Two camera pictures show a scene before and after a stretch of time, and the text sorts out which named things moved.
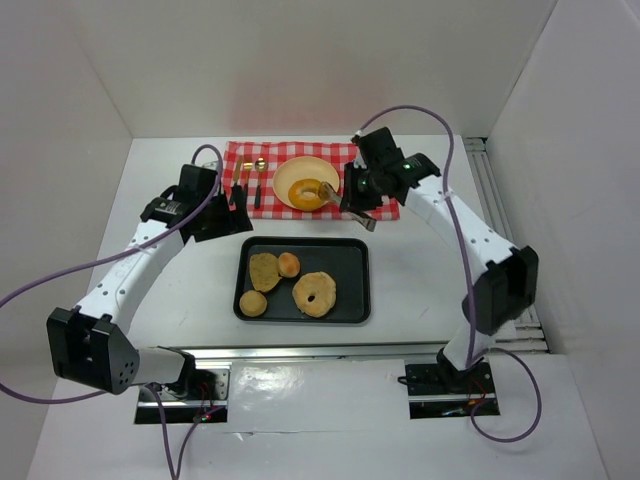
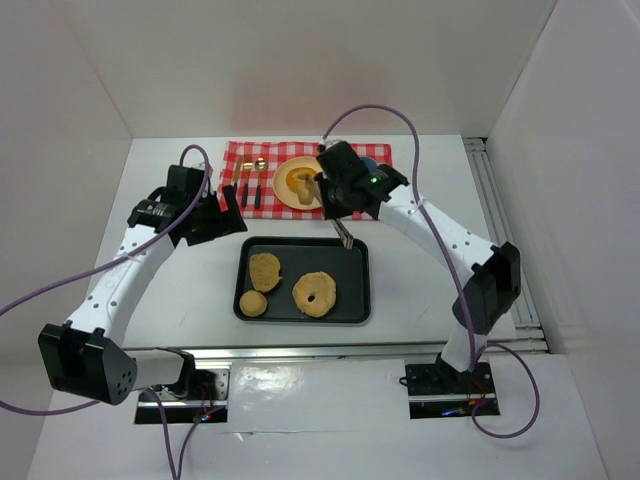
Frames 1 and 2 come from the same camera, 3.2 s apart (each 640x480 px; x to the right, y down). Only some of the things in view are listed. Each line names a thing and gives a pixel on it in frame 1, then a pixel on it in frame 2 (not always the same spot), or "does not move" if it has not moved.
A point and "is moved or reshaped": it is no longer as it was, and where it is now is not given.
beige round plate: x=306 y=167 does not move
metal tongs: x=328 y=195 is moved or reshaped
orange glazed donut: x=304 y=194 -> x=295 y=177
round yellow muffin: x=253 y=303 does not move
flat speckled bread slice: x=264 y=270 does not move
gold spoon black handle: x=261 y=165 does not move
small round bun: x=288 y=264 -> x=305 y=191
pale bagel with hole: x=319 y=285 does not move
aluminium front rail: x=213 y=354 does not move
